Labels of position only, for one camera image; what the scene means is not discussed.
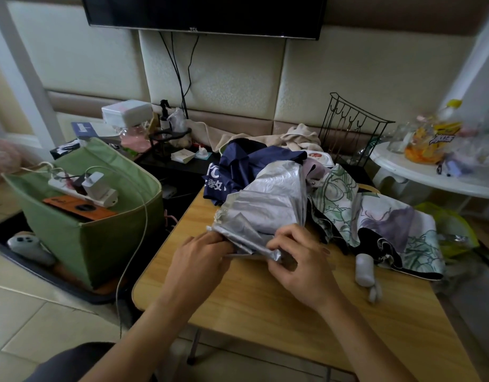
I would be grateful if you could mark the person's right hand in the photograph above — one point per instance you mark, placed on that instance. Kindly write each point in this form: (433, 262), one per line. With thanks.
(308, 274)

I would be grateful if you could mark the person's left hand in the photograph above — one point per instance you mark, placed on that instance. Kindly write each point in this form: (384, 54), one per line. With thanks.
(192, 270)

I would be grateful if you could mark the person's right thumb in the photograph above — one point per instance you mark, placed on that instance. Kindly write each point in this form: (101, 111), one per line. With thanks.
(278, 267)

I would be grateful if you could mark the person's left fingers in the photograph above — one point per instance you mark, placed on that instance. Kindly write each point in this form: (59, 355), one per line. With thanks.
(216, 244)

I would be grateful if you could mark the silver shiny fabric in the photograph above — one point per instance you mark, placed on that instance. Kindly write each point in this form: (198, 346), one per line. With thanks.
(264, 202)

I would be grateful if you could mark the person's right forearm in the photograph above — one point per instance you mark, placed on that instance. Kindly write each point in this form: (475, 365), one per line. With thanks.
(367, 342)

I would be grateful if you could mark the person's left forearm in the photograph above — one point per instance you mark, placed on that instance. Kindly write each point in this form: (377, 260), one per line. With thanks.
(137, 342)

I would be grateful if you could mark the navy blue shirt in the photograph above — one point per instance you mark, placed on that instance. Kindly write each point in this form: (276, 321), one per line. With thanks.
(244, 163)

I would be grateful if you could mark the black low shelf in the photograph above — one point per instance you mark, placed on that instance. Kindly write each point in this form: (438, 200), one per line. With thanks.
(176, 167)

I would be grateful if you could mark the small white paper box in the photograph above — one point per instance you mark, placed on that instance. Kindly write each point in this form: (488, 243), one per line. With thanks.
(182, 155)

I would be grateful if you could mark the black metal table leg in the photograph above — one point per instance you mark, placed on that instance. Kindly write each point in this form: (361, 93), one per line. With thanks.
(193, 348)

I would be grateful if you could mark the green fabric storage box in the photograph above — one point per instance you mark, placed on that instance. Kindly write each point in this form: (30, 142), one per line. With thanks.
(105, 234)

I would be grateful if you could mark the floral print umbrella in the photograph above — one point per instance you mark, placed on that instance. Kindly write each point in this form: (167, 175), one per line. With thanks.
(387, 222)

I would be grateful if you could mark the beige cloth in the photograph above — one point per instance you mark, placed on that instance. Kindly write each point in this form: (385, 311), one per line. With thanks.
(296, 138)

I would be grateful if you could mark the pink translucent container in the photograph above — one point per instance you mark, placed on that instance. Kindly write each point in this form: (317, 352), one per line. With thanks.
(135, 141)

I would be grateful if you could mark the white charger plug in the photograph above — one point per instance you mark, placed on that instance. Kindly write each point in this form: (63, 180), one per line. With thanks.
(94, 185)

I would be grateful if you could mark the black pump spray bottle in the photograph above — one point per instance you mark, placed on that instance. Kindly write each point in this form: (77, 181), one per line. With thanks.
(165, 115)

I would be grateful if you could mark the orange flat case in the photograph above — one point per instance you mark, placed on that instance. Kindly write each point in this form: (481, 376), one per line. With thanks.
(77, 208)

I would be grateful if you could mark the white power strip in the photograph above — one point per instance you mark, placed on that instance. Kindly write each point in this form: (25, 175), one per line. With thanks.
(69, 190)

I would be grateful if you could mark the white square box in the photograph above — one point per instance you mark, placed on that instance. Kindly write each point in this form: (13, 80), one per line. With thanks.
(127, 112)

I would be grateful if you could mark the blue and white box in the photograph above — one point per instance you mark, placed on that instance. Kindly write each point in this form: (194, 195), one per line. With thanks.
(89, 131)

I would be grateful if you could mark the yellow green plastic bag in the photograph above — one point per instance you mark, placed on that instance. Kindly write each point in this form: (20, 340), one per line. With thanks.
(451, 230)

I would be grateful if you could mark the clear glass jar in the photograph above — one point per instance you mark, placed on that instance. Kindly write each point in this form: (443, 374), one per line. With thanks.
(399, 138)

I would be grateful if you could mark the white round side table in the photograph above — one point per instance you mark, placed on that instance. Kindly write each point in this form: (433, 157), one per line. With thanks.
(431, 177)

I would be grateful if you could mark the person's dark trousers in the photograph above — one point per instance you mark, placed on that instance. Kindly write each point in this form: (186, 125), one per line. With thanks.
(73, 364)

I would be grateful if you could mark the grey handheld device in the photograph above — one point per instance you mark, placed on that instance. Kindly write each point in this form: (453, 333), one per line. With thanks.
(29, 246)

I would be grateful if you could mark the black floor tray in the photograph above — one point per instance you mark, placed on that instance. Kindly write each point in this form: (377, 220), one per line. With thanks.
(13, 246)

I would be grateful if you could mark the yellow label drink bottle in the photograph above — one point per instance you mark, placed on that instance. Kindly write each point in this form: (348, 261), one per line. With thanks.
(435, 135)

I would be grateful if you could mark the black flat television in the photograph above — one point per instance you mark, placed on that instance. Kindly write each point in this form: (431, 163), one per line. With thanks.
(204, 13)

